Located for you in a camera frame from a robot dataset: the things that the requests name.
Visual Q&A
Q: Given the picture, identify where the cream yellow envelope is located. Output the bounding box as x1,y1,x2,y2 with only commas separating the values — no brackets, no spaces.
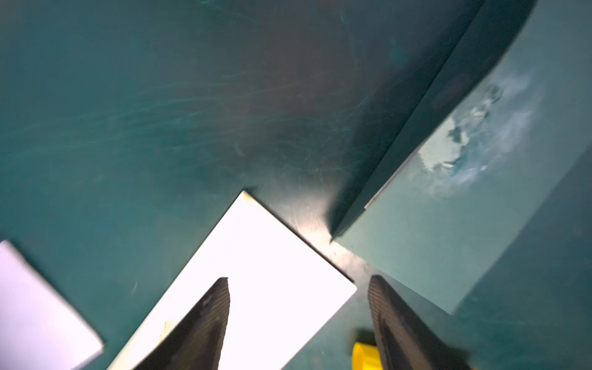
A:
110,192,356,369

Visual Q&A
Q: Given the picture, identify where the yellow glue stick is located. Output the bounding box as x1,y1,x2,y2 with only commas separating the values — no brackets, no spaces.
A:
351,342,383,370

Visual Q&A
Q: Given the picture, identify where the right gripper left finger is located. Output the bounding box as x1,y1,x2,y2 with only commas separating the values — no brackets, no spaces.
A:
135,277,231,370

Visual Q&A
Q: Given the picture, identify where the dark green envelope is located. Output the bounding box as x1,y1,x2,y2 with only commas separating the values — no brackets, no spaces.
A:
334,1,591,314

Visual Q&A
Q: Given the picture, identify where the purple envelope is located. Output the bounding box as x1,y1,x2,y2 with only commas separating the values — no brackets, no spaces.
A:
1,240,104,369

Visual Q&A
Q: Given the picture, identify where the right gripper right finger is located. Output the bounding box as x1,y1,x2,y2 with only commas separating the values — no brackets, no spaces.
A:
368,274,471,370

